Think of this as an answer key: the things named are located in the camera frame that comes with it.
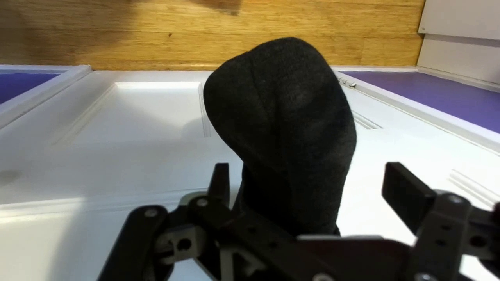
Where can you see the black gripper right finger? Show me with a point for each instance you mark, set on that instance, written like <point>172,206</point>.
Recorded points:
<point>447,228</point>

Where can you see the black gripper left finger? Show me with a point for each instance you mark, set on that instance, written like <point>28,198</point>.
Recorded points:
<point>142,239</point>

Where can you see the black knit beanie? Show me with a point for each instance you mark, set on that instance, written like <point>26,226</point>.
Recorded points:
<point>286,130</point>

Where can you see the white panelled door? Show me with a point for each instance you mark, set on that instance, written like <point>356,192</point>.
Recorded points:
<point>130,145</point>

